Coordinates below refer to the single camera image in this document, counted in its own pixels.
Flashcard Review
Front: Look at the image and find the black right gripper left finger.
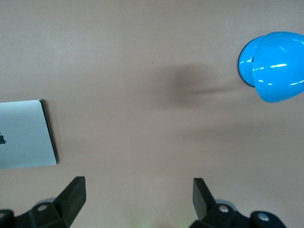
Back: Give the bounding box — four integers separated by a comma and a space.
0, 176, 86, 228

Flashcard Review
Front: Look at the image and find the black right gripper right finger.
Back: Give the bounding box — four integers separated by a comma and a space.
190, 178, 289, 228

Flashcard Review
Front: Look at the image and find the grey laptop with black keyboard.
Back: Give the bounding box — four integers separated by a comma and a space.
0, 98, 59, 170

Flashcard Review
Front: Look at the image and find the brown table cover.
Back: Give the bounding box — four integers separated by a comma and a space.
0, 0, 304, 228

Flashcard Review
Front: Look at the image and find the blue desk lamp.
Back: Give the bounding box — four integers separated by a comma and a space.
237, 31, 304, 104

